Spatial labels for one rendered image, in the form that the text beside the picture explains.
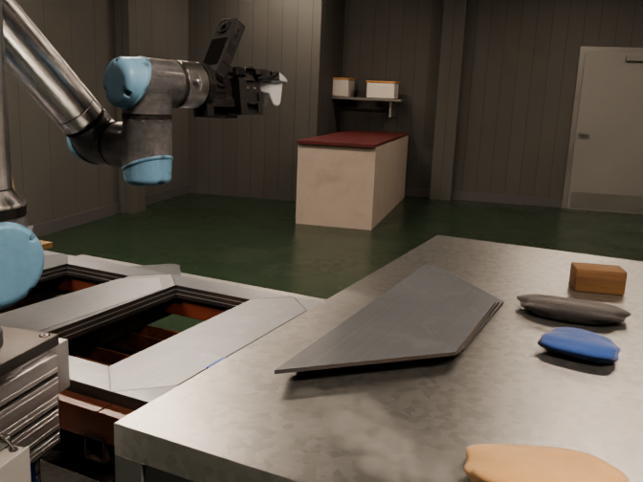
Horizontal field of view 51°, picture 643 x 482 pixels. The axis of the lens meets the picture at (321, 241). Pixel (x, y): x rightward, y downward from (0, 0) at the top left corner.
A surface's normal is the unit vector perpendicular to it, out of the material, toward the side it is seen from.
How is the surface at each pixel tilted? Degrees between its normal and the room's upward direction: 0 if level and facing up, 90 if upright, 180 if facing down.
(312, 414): 0
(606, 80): 90
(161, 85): 90
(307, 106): 90
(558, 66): 90
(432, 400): 0
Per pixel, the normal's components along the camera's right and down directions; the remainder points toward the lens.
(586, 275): -0.15, 0.21
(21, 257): 0.75, 0.29
